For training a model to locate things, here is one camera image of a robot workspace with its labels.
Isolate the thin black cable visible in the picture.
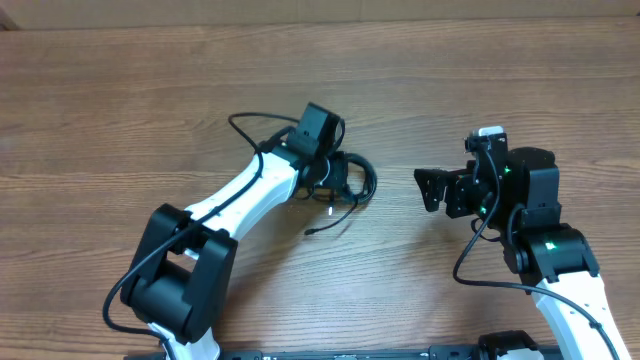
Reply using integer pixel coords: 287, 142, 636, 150
304, 194, 359, 237

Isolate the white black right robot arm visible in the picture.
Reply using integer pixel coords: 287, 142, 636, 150
414, 145, 630, 359

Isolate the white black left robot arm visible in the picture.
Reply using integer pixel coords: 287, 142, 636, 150
109, 103, 345, 359

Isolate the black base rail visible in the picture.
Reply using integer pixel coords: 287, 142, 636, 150
219, 330, 564, 360

